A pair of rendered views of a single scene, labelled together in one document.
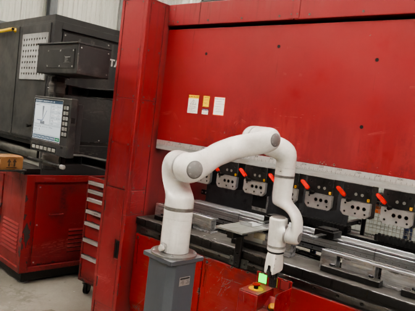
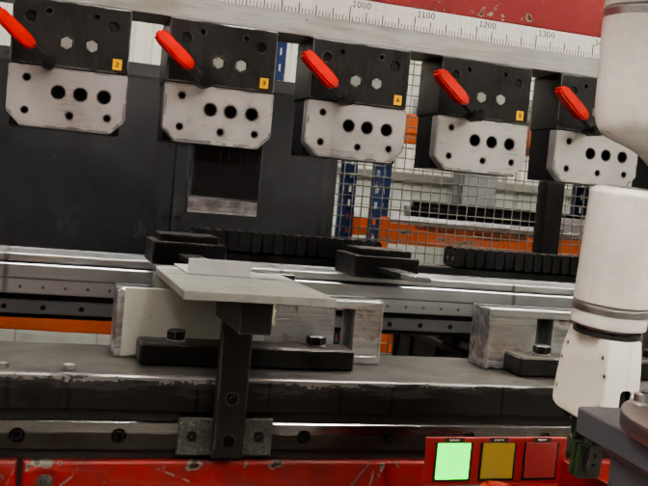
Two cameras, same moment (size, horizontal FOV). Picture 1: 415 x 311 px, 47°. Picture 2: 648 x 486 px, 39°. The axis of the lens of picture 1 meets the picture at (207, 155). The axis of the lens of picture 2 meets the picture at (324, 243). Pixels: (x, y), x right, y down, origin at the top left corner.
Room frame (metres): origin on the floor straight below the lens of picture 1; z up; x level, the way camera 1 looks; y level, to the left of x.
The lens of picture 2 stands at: (1.87, 0.68, 1.12)
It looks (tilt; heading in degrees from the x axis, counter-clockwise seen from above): 3 degrees down; 304
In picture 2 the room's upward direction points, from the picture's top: 5 degrees clockwise
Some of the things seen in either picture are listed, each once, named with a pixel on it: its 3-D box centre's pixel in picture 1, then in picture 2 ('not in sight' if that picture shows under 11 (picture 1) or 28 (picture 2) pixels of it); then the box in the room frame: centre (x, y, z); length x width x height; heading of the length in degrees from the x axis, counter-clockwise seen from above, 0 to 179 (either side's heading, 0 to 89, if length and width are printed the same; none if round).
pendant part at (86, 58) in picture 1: (67, 110); not in sight; (3.13, 0.95, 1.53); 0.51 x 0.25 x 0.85; 48
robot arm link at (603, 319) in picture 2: (276, 247); (607, 315); (2.17, -0.37, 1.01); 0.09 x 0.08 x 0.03; 143
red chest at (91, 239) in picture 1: (123, 239); not in sight; (3.93, 0.62, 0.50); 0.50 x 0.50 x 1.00; 51
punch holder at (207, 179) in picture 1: (205, 169); not in sight; (2.99, 0.00, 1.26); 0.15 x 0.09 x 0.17; 51
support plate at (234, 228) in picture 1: (242, 228); (238, 285); (2.61, -0.24, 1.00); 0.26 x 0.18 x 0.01; 141
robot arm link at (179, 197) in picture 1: (178, 179); not in sight; (1.95, 0.11, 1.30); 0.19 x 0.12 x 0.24; 28
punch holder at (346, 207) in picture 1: (359, 200); (583, 132); (2.36, -0.78, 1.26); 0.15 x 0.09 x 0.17; 51
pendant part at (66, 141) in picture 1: (57, 126); not in sight; (3.03, 0.97, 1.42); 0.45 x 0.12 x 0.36; 48
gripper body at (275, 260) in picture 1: (275, 260); (600, 369); (2.17, -0.37, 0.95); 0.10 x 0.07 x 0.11; 143
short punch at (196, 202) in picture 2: (259, 202); (225, 180); (2.72, -0.33, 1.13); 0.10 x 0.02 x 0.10; 51
